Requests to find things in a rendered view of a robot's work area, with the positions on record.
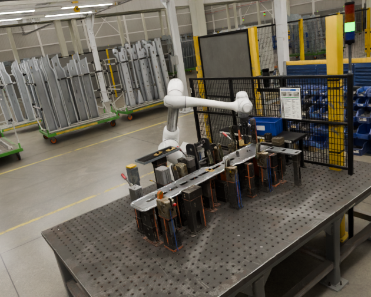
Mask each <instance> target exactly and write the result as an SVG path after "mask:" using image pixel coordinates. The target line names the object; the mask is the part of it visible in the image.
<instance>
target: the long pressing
mask: <svg viewBox="0 0 371 297"><path fill-rule="evenodd" d="M269 148H270V146H264V145H261V147H260V151H267V149H269ZM247 150H248V152H247ZM249 150H250V151H249ZM236 151H239V153H240V157H236ZM236 151H234V152H232V153H230V154H228V155H226V156H224V157H223V161H221V162H219V163H217V164H215V165H213V166H210V167H203V168H201V169H198V170H196V171H194V172H192V173H190V174H188V175H186V176H184V177H182V178H180V179H178V180H176V181H174V182H172V183H170V184H168V185H166V186H164V187H161V188H159V189H157V190H155V191H153V192H151V193H149V194H147V195H145V196H143V197H141V198H139V199H137V200H135V201H133V202H131V203H130V206H131V207H132V208H135V209H137V210H139V211H141V212H146V211H148V210H150V209H152V208H154V207H156V206H157V202H156V200H157V198H156V197H155V194H157V192H158V191H159V190H161V191H162V192H163V193H164V192H167V193H166V194H164V196H167V197H169V198H173V197H176V196H178V195H179V194H181V191H182V190H184V189H186V188H188V187H190V186H192V185H198V184H200V183H202V182H204V181H206V180H208V179H210V178H212V177H214V176H216V175H218V174H220V173H222V172H223V171H224V164H223V163H224V162H225V159H226V158H228V159H230V165H232V166H235V165H238V164H241V163H244V162H246V161H248V160H250V159H252V158H253V157H255V153H256V144H253V143H251V144H249V145H247V146H245V147H243V148H240V149H238V150H236ZM231 159H234V160H231ZM217 166H220V167H218V168H216V169H214V170H215V171H213V172H208V173H206V174H204V175H202V176H198V175H200V174H202V173H204V172H206V170H205V169H213V168H215V167H217ZM194 177H197V178H196V179H194V180H190V179H192V178H194ZM184 182H188V183H186V184H184V185H182V186H181V185H180V184H182V183H184ZM174 187H178V188H176V189H174V190H172V191H170V189H172V188H174ZM152 198H155V199H154V200H152V201H150V202H147V201H148V200H150V199H152Z"/></svg>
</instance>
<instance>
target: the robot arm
mask: <svg viewBox="0 0 371 297"><path fill-rule="evenodd" d="M183 94H184V86H183V83H182V81H181V80H180V79H178V78H173V79H172V80H170V82H169V83H168V87H167V95H166V96H165V97H164V105H165V106H166V107H168V116H167V125H166V126H165V127H164V131H163V142H162V143H161V144H160V145H159V146H158V150H161V149H163V148H165V147H168V146H174V147H177V146H179V145H178V142H179V132H180V131H179V128H178V127H177V123H178V112H179V109H181V108H190V107H198V106H203V107H213V108H222V109H228V110H234V111H235V112H237V113H238V116H239V118H240V124H238V126H239V129H240V134H241V135H242V136H243V139H244V144H245V143H246V144H248V143H249V136H250V133H251V124H249V113H250V112H251V111H252V108H253V105H252V103H251V101H250V100H249V98H248V95H247V93H246V92H245V91H240V92H238V93H237V94H236V100H235V102H232V103H227V102H221V101H214V100H207V99H202V98H193V97H188V96H183ZM245 131H246V134H245ZM180 157H183V158H186V157H185V155H184V154H183V153H182V152H181V151H176V152H175V153H172V154H169V155H167V156H166V158H167V161H169V162H170V163H172V164H177V163H178V161H177V159H179V158H180Z"/></svg>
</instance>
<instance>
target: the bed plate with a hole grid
mask: <svg viewBox="0 0 371 297"><path fill-rule="evenodd" d="M304 166H307V167H305V168H300V169H301V181H302V182H301V183H300V184H303V185H305V187H304V188H302V189H301V188H298V187H293V186H291V184H293V183H294V171H293V169H294V168H293V163H292V164H289V165H288V166H287V165H286V172H285V173H287V174H286V175H285V176H283V180H287V181H286V182H285V183H283V184H281V183H280V185H278V186H276V187H273V186H272V189H273V191H272V192H271V193H269V194H266V193H265V192H261V191H259V189H260V184H259V178H256V177H255V178H254V180H255V182H254V186H255V188H256V195H258V196H256V197H255V198H248V197H245V196H247V187H245V189H243V190H239V194H241V203H242V205H243V206H244V207H243V208H242V209H238V210H237V209H235V210H234V209H231V208H229V207H228V206H229V205H230V203H229V202H227V203H225V202H222V201H219V200H217V203H220V204H221V205H219V206H218V207H215V206H214V207H215V208H216V209H218V210H217V211H216V212H214V213H212V212H208V211H206V210H204V213H205V214H207V215H205V218H206V224H207V225H210V228H208V229H207V230H205V231H204V232H202V233H200V234H199V235H197V236H196V237H190V236H188V235H185V234H184V233H185V232H187V231H189V228H188V225H187V226H182V227H184V228H186V230H185V231H183V232H181V233H180V237H181V242H182V245H183V246H185V247H183V248H181V249H179V251H177V252H175V253H176V254H175V253H172V251H171V250H169V249H167V248H166V247H164V245H165V244H164V243H163V244H162V245H160V246H158V247H156V246H154V245H152V244H151V243H149V242H147V241H146V240H144V239H143V237H145V235H144V236H143V235H141V233H140V232H138V231H137V223H136V219H135V216H136V215H135V211H134V208H132V207H131V206H130V203H131V198H130V194H128V195H127V196H124V197H122V198H119V199H117V200H115V201H113V202H110V203H107V204H105V205H103V206H100V207H98V208H96V209H94V210H91V211H89V212H87V213H84V214H82V215H79V216H77V217H75V218H72V219H70V220H67V221H66V222H63V223H60V224H58V225H56V226H54V227H51V228H49V229H47V230H44V231H42V232H41V235H42V237H43V238H44V239H45V241H46V242H47V244H49V246H50V247H51V249H52V250H53V251H54V252H55V254H56V255H57V256H58V257H59V259H60V260H61V262H62V263H63V264H64V265H65V267H66V268H67V269H68V271H69V272H70V273H71V275H72V276H73V277H74V279H75V280H76V281H77V282H78V284H79V285H80V287H82V289H83V290H84V292H85V293H86V294H87V295H88V297H228V296H229V295H231V294H232V293H233V292H235V291H236V290H237V289H239V288H240V287H242V286H243V285H244V284H246V283H247V282H248V281H250V280H251V279H253V278H254V277H255V276H257V275H258V274H259V273H260V272H262V271H263V270H265V269H266V268H268V267H269V266H270V265H271V264H273V263H274V262H275V261H277V260H278V259H280V258H281V257H282V256H284V255H285V254H286V253H287V252H289V251H290V250H292V249H293V248H295V247H296V246H297V245H298V244H300V243H301V242H302V241H304V240H305V239H307V238H308V237H309V236H311V235H312V234H313V233H315V232H316V231H318V230H319V229H320V228H321V227H323V226H324V225H326V224H327V223H329V222H330V221H331V220H332V219H334V218H335V217H336V216H338V215H339V214H341V213H342V212H343V211H345V210H346V209H347V208H348V207H350V206H351V205H353V204H354V203H356V202H357V201H358V200H359V199H361V198H362V197H363V196H365V195H366V194H368V193H369V192H370V191H371V163H367V162H363V161H357V160H354V161H353V175H348V170H343V169H342V170H341V171H336V170H330V169H329V167H327V166H321V165H317V164H311V163H305V162H304ZM159 239H160V240H161V241H163V242H164V238H163V237H161V236H159Z"/></svg>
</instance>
